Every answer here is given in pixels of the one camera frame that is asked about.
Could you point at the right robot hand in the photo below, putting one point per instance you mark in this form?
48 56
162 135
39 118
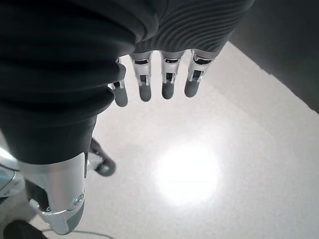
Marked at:
62 74

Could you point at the black right robot foot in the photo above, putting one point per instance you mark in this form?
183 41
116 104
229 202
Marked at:
106 165

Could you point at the black robot foot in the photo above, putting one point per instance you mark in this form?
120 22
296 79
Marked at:
106 165
17 230

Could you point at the silver right robot leg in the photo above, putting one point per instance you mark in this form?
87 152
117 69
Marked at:
10 174

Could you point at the black left robot foot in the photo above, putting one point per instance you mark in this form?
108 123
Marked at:
17 230

